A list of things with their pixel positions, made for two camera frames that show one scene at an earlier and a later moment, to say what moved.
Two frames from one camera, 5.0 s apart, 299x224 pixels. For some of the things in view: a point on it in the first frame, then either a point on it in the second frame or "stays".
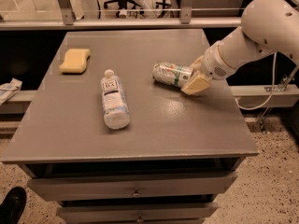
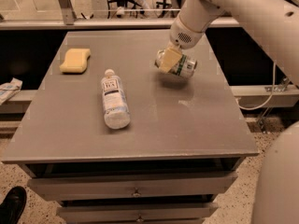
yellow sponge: (75, 61) stays
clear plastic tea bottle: (115, 104) stays
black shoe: (13, 205) stays
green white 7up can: (173, 75) to (184, 67)
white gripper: (213, 63) to (183, 37)
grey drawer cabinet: (111, 145) stays
